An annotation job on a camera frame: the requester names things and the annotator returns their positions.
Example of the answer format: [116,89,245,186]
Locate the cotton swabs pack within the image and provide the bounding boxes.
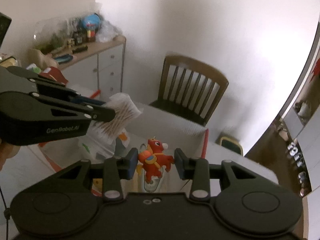
[87,93,142,145]

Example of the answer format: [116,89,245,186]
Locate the orange red toy figure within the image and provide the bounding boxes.
[136,137,175,184]

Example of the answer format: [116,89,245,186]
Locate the white patterned plastic bag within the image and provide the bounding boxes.
[78,129,130,162]

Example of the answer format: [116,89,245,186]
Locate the person left hand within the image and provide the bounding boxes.
[0,140,21,170]

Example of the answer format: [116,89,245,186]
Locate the red paper bag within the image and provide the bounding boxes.
[39,67,68,85]

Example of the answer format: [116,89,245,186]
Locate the red cardboard box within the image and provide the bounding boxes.
[39,102,208,196]

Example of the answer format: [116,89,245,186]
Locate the small yellow stool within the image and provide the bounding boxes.
[219,135,243,156]

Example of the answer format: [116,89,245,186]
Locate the white wooden sideboard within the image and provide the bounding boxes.
[59,35,126,100]

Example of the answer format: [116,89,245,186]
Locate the blue globe toy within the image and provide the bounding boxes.
[82,13,101,42]

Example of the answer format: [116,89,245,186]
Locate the clear plastic bag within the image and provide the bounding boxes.
[96,21,122,43]

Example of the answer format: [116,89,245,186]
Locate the brown wooden chair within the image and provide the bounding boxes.
[150,55,229,126]

